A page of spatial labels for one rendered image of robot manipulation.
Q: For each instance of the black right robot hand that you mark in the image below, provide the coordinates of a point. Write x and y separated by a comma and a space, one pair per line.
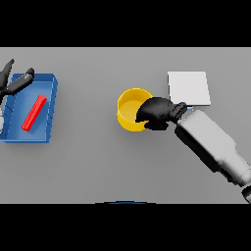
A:
157, 111

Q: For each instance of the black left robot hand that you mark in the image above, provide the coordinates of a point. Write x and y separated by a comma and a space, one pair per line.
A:
16, 83

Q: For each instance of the yellow bowl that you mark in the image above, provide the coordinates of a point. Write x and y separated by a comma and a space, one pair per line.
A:
129, 111

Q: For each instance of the red beaker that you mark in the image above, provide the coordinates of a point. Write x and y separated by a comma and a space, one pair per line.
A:
34, 112

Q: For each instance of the pale square measuring scale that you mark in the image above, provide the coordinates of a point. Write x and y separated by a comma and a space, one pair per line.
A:
189, 87

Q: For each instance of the blue tray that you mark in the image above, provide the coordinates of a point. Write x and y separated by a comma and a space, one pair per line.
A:
19, 130

